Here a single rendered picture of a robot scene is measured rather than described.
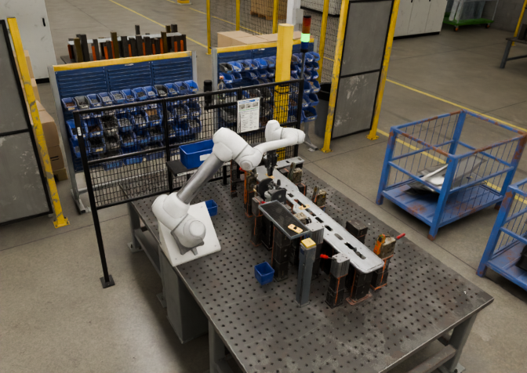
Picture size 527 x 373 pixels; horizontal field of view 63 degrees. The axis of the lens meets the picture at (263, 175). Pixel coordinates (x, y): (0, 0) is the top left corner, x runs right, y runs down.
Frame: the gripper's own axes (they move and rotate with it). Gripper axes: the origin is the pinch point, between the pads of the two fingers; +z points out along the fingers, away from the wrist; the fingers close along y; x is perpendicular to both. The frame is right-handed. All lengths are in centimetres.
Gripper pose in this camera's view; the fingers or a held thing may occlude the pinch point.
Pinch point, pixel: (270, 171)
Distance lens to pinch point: 332.2
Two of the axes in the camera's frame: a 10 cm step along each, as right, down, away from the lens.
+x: -5.1, -4.4, 7.4
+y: 8.6, -2.2, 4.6
